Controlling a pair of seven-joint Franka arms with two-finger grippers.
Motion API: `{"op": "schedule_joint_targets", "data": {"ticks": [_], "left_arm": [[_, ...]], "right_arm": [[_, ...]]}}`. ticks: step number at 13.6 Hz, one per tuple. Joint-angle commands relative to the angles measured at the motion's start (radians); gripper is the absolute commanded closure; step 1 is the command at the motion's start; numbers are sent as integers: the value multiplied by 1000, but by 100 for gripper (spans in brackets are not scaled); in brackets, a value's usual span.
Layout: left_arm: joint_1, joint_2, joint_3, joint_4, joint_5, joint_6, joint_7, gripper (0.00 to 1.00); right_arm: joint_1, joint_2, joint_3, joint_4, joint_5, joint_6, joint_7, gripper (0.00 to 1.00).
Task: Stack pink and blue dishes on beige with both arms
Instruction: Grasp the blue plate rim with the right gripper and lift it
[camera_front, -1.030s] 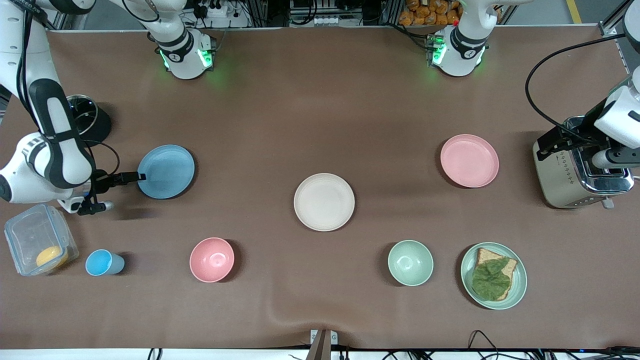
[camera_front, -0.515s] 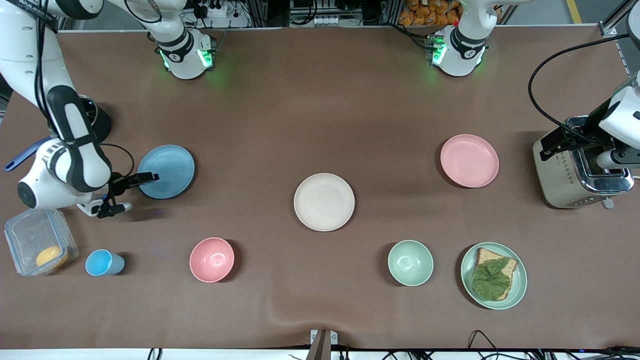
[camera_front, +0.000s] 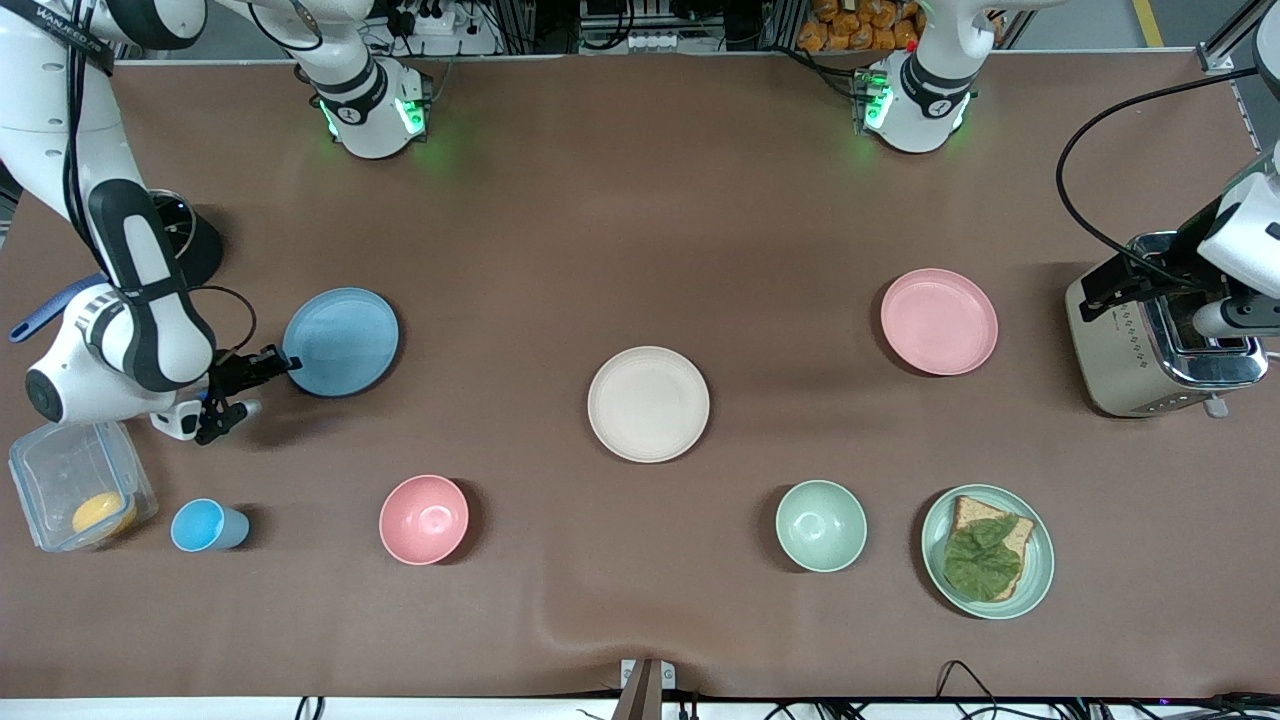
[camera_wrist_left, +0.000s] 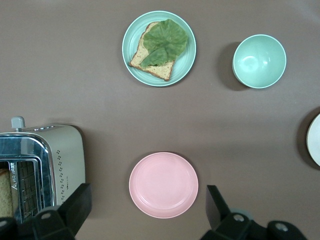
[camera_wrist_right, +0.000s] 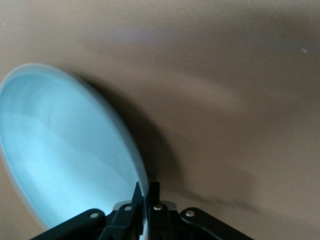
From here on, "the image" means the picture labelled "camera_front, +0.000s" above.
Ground blue plate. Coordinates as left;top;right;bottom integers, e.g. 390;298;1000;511
283;287;400;399

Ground pink plate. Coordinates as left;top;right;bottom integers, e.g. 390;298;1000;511
880;268;999;377

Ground silver toaster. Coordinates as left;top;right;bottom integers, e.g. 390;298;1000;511
1065;232;1269;419

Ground blue cup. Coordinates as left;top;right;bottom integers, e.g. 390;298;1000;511
170;498;251;553

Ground clear plastic lidded container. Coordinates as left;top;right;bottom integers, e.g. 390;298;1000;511
8;420;159;553

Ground pink bowl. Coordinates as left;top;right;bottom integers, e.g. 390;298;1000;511
379;474;470;567

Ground bread slice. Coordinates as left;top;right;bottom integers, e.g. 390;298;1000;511
945;495;1036;601

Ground green plate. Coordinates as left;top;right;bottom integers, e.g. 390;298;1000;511
921;484;1056;621

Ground green lettuce leaf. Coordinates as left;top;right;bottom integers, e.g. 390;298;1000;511
943;515;1023;604

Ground white power strip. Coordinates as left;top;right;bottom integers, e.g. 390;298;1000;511
580;30;681;53
385;5;501;56

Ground beige plate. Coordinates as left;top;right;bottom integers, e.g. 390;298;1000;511
587;346;711;464

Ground green bowl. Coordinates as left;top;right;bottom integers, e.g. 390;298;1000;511
775;480;868;574

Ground orange snack packets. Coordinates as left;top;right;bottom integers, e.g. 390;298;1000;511
797;0;921;53

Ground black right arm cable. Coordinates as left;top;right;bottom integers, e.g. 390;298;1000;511
60;0;259;366

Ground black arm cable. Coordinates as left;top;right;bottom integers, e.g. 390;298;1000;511
1055;65;1261;291
60;0;259;366

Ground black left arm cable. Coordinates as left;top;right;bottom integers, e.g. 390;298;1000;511
1055;65;1261;291

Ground steel saucepan with blue handle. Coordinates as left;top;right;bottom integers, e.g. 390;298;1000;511
10;188;226;343

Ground black loose cable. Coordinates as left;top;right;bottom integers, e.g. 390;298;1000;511
935;660;1003;720

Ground metal camera bracket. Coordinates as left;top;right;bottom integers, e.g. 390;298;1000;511
612;658;676;720

